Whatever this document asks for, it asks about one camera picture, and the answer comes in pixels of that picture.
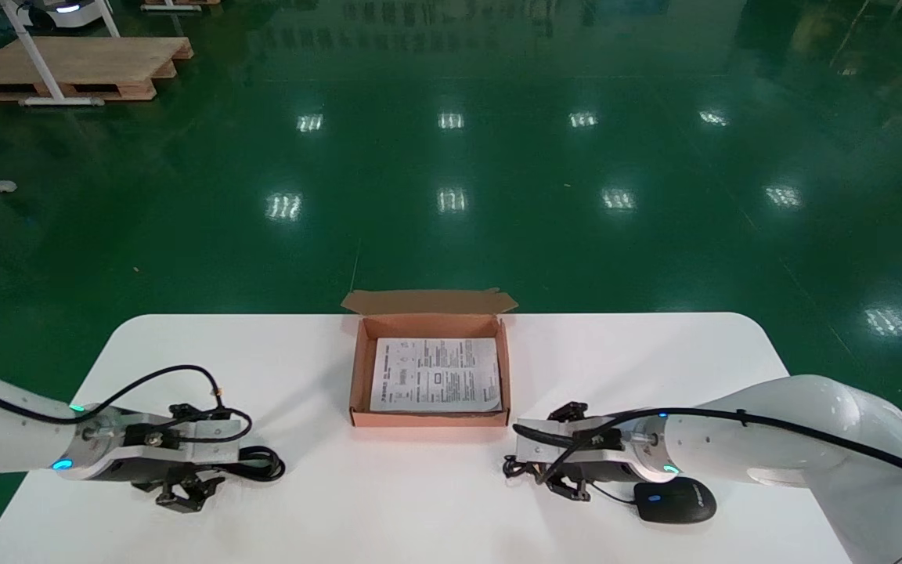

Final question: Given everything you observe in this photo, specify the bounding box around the wooden pallet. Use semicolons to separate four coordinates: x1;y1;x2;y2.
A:
0;35;193;103

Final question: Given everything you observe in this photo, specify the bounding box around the white printed instruction sheet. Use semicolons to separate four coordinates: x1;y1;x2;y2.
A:
370;338;503;414

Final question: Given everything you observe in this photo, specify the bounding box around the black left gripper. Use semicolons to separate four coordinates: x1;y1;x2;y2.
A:
95;403;226;514

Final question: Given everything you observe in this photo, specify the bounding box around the black wired computer mouse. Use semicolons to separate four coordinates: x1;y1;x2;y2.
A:
502;457;716;524

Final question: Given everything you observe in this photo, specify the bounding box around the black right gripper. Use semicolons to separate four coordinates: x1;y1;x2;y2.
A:
543;402;648;501

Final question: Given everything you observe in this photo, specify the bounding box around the brown cardboard storage box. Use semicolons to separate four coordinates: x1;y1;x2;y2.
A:
341;288;520;428

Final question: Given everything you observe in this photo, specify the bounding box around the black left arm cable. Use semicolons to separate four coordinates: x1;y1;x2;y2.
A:
0;364;254;447

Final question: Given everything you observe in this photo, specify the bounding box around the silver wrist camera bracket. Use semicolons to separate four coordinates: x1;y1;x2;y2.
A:
81;406;242;465
514;418;640;463

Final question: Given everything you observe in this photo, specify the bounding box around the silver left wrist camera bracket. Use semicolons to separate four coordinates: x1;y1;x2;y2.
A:
81;406;242;465

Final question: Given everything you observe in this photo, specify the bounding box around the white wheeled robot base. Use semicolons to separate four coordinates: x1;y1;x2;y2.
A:
24;0;119;31

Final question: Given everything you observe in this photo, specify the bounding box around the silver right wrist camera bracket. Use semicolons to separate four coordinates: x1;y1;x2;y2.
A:
514;418;640;463

